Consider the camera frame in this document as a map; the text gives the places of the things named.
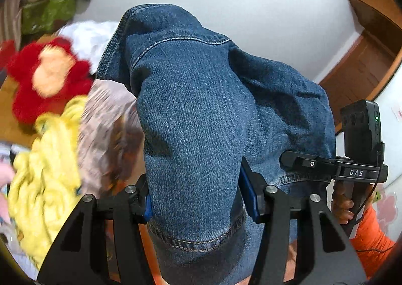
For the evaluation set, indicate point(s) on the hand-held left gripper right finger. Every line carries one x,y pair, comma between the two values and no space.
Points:
249,194

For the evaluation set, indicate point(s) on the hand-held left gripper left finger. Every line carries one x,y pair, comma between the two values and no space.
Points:
147,206

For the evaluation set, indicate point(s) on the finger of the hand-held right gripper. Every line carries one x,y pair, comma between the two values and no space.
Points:
309,164

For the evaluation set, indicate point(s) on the blue denim jacket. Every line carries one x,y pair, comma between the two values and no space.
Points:
201,109

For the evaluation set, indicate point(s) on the person's right hand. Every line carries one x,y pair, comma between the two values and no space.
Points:
342,208

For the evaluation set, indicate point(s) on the brown wooden door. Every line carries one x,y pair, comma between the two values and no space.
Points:
361,68

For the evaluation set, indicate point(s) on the printed blanket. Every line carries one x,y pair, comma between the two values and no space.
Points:
103,134

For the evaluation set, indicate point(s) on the yellow cloth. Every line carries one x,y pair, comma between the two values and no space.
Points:
47,178

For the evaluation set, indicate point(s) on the red plush toy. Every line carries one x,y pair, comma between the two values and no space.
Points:
28,99

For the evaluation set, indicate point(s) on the white cloth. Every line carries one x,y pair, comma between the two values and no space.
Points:
91,37

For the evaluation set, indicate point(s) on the green box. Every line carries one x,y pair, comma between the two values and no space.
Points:
47,13

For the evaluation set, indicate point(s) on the pink wall sticker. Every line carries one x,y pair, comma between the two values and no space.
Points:
386,206

